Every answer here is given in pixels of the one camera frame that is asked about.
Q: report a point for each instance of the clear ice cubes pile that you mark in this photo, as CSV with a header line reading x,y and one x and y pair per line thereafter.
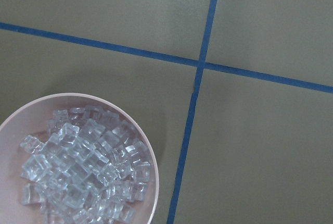
x,y
91,169

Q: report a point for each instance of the pink bowl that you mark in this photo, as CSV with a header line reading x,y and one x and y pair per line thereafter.
x,y
31,119

